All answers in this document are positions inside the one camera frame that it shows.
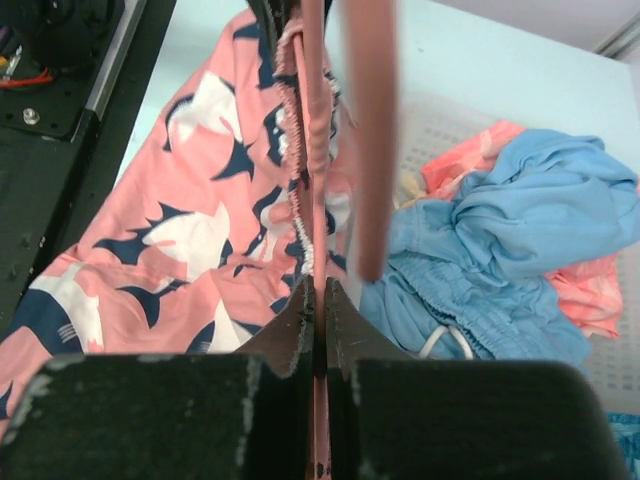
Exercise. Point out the pink shark print shorts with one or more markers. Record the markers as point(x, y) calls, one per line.
point(204, 237)

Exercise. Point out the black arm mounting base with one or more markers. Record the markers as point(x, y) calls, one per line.
point(49, 188)

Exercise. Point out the coral pink garment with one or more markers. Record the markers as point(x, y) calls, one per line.
point(589, 293)

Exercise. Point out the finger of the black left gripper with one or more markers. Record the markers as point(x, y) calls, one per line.
point(272, 17)

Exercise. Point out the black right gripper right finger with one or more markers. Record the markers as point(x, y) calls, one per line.
point(392, 416)

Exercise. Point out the light blue garment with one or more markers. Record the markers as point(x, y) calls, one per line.
point(467, 277)

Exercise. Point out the white plastic laundry basket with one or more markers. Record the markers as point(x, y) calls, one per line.
point(431, 125)

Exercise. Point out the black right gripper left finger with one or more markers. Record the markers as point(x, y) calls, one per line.
point(242, 415)

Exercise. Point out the pink wire hanger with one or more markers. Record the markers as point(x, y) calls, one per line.
point(371, 54)

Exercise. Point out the aluminium corner post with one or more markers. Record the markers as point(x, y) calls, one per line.
point(621, 43)

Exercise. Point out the blue shark print shorts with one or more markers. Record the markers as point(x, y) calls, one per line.
point(626, 431)

